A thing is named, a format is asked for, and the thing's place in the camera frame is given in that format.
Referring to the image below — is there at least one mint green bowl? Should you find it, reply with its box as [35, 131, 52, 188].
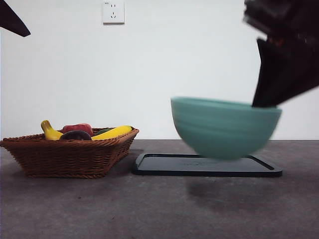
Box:
[170, 96, 283, 161]

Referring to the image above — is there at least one dark red plum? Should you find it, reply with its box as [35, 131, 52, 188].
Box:
[59, 130, 93, 141]

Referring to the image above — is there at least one red yellow apple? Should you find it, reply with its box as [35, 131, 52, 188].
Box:
[62, 123, 94, 136]

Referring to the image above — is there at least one dark teal rectangular tray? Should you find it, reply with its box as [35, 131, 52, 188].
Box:
[131, 152, 284, 178]

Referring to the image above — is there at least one brown wicker basket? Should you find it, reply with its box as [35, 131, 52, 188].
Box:
[0, 127, 140, 179]

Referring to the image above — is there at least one yellow banana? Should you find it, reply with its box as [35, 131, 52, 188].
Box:
[40, 119, 134, 141]

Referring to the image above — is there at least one white wall socket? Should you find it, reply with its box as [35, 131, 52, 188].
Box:
[103, 0, 126, 25]

